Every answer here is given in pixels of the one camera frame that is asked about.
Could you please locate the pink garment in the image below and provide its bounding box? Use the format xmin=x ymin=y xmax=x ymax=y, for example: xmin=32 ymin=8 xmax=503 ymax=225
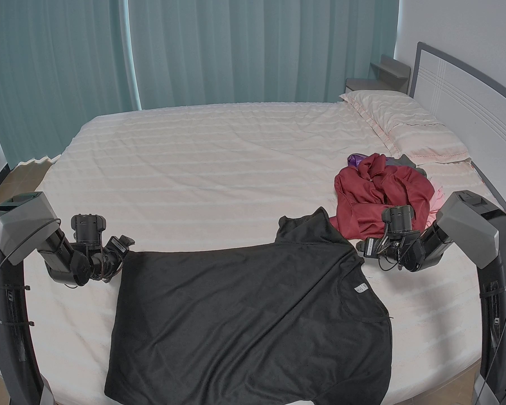
xmin=426 ymin=180 xmax=447 ymax=227

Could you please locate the cream pillow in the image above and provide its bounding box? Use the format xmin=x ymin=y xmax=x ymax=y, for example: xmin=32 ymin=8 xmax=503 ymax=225
xmin=339 ymin=90 xmax=471 ymax=162

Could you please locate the grey garment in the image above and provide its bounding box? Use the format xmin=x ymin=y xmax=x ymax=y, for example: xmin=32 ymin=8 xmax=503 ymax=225
xmin=386 ymin=154 xmax=428 ymax=178

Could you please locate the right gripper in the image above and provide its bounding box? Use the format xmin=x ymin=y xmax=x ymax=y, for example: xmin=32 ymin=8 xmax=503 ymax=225
xmin=362 ymin=236 xmax=395 ymax=265

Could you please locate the dark red garment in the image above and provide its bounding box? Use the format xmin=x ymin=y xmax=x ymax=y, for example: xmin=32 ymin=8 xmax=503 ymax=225
xmin=334 ymin=153 xmax=436 ymax=240

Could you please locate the grey bedside table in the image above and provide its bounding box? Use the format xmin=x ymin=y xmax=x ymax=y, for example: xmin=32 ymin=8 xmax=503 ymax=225
xmin=345 ymin=54 xmax=412 ymax=96

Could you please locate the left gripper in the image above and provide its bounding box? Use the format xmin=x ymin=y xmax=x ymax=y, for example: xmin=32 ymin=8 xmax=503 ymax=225
xmin=101 ymin=236 xmax=130 ymax=278

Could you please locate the black cable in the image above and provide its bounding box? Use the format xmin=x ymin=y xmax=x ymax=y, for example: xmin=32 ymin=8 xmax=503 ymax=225
xmin=0 ymin=220 xmax=62 ymax=341

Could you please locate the bed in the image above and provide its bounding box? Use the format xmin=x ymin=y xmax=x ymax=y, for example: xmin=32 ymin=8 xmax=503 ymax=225
xmin=0 ymin=40 xmax=506 ymax=405

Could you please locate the blue-green curtain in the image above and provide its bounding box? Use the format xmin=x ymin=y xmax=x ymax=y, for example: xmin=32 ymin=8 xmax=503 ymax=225
xmin=126 ymin=0 xmax=401 ymax=111
xmin=0 ymin=0 xmax=143 ymax=170

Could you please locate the black polo shirt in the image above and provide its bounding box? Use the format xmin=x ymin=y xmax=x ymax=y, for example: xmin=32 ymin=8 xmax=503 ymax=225
xmin=104 ymin=206 xmax=394 ymax=405

